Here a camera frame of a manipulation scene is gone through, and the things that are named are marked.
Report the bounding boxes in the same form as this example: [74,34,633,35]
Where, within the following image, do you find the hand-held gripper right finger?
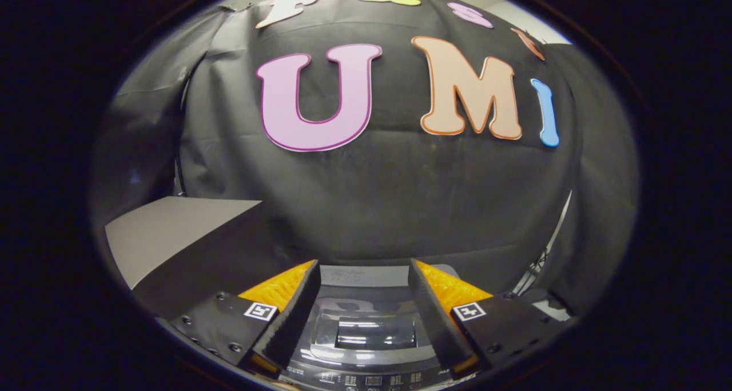
[408,258,567,380]

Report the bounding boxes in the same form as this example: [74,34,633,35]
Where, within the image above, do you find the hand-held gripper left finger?
[170,260,322,377]

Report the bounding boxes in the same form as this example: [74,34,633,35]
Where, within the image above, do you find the black light stand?
[512,245,551,298]

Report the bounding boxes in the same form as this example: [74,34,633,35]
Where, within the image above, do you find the beige cabinet with black top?
[105,197,304,321]

